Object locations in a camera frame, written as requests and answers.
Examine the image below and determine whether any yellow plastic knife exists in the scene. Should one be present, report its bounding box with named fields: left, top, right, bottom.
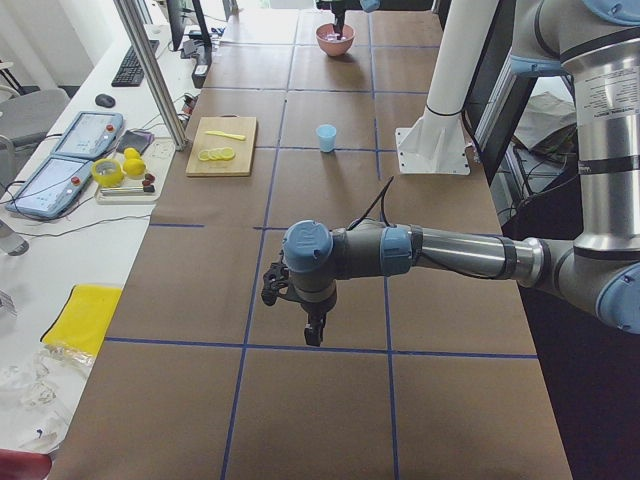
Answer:
left=205, top=130, right=247, bottom=141

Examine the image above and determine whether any yellow lemon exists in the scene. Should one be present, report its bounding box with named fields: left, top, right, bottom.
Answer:
left=123, top=147, right=141, bottom=160
left=122, top=157, right=146, bottom=178

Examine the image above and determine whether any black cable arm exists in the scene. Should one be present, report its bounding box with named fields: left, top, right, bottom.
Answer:
left=347, top=175, right=396, bottom=231

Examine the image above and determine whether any black computer mouse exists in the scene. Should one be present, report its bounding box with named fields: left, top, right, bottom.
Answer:
left=94, top=94, right=116, bottom=108

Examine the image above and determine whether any yellow tape roll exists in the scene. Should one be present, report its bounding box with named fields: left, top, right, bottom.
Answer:
left=91, top=158, right=125, bottom=188

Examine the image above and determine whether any aluminium frame post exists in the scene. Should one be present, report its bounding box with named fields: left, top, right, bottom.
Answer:
left=114, top=0, right=188, bottom=151

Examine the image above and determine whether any white tray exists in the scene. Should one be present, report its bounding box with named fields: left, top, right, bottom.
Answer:
left=94, top=179, right=160, bottom=205

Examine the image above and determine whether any teach pendant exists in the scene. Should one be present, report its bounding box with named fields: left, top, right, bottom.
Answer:
left=5, top=154, right=93, bottom=220
left=53, top=111, right=124, bottom=160

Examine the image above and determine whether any purple wallet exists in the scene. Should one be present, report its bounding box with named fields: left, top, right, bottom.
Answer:
left=116, top=130, right=155, bottom=154

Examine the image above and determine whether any teach pendant near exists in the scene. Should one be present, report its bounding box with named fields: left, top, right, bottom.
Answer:
left=5, top=154, right=93, bottom=220

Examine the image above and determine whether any light blue plastic cup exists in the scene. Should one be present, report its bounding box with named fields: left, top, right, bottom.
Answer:
left=316, top=124, right=337, bottom=153

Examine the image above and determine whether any wooden cutting board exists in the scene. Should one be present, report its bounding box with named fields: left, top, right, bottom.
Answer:
left=185, top=116, right=257, bottom=177

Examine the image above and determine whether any teach pendant far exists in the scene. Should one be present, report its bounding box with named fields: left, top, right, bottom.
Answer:
left=53, top=111, right=124, bottom=160

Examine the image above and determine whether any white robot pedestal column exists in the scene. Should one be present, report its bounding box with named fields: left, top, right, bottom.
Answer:
left=395, top=0, right=499, bottom=175

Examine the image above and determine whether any black keyboard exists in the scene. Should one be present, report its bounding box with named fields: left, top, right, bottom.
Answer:
left=111, top=47, right=144, bottom=88

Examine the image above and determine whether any clear plastic bag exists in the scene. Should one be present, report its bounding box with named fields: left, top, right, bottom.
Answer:
left=1, top=345, right=95, bottom=454

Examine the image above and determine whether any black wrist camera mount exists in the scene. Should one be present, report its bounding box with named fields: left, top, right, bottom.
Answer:
left=261, top=261, right=289, bottom=306

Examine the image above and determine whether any pink bowl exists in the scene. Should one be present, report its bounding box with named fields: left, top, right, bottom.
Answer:
left=315, top=23, right=355, bottom=57

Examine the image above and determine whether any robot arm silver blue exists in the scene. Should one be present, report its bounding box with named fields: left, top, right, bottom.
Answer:
left=261, top=1, right=639, bottom=346
left=329, top=0, right=380, bottom=40

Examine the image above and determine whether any yellow cloth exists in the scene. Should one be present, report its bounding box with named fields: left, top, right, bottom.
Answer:
left=40, top=284, right=122, bottom=357

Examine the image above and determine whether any black monitor stand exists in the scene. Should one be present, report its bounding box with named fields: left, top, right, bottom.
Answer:
left=166, top=0, right=213, bottom=89

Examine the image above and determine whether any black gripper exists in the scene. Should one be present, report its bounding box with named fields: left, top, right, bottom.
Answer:
left=330, top=0, right=347, bottom=39
left=295, top=287, right=336, bottom=346

